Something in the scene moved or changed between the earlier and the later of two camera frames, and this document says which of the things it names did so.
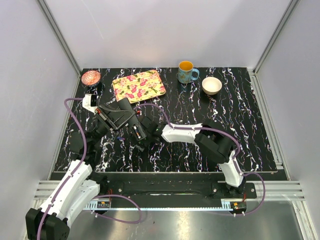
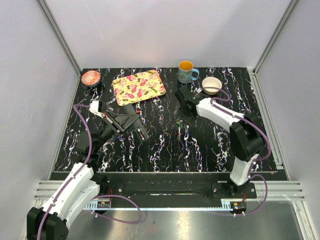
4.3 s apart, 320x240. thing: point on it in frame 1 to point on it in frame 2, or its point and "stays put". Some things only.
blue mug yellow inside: (185, 72) stays put
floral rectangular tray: (139, 86) stays put
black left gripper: (115, 119) to (124, 125)
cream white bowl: (211, 85) stays put
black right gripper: (146, 142) to (181, 106)
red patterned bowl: (90, 77) stays put
